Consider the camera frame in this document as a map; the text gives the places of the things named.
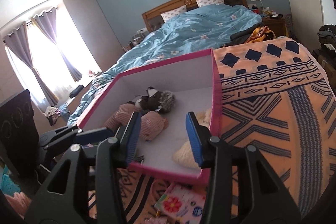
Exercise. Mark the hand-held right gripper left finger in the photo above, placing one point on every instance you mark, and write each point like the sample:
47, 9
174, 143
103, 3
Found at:
132, 140

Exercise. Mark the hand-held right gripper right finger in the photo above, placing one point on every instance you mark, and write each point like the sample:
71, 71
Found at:
193, 138

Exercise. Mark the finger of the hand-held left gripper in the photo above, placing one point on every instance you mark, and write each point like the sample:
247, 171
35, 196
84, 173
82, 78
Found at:
92, 135

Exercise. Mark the cream plush toy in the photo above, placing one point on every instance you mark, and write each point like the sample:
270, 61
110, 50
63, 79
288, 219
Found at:
183, 154

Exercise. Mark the pink knitted plush bear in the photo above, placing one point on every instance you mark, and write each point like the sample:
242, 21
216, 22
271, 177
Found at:
152, 125

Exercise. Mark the brown hedgehog plush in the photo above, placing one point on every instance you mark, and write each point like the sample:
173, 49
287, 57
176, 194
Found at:
155, 100

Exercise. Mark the pink floral tissue pack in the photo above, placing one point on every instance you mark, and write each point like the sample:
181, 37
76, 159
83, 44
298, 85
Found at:
178, 203

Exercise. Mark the pink cardboard box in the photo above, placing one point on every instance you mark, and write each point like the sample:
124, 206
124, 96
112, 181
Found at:
168, 77

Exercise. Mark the heap of colourful clothes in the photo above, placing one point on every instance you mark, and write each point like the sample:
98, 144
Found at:
53, 112

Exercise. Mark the black speaker cabinet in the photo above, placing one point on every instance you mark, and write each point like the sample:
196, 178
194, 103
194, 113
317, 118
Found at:
15, 129

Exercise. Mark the black pouch on sill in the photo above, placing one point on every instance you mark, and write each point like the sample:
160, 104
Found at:
76, 91

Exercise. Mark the teal perforated mat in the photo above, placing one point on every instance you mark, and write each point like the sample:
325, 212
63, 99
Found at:
8, 182

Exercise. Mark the pink soft mat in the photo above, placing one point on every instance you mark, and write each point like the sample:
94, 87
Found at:
21, 201

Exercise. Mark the orange patterned blanket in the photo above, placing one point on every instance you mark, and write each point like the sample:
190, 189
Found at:
262, 108

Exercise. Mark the purple curtain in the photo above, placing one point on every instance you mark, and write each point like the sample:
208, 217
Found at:
52, 40
23, 66

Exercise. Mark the cluttered bedside table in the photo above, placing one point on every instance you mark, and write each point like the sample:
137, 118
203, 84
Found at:
134, 41

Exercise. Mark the blue floral duvet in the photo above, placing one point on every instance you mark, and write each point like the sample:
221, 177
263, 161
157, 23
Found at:
197, 27

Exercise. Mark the dark garment on bed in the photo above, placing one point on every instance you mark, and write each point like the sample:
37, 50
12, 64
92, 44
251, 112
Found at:
242, 35

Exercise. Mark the yellow bag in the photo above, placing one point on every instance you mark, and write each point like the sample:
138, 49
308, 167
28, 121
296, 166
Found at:
258, 33

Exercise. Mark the white patterned pillow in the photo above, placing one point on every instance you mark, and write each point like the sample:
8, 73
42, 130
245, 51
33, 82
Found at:
173, 13
210, 0

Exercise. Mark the wooden nightstand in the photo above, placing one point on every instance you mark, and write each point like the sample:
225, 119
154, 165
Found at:
274, 24

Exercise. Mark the cardboard boxes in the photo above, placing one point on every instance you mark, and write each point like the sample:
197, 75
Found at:
324, 58

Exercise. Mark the pile of dark clothes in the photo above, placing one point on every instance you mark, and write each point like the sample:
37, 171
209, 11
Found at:
326, 35

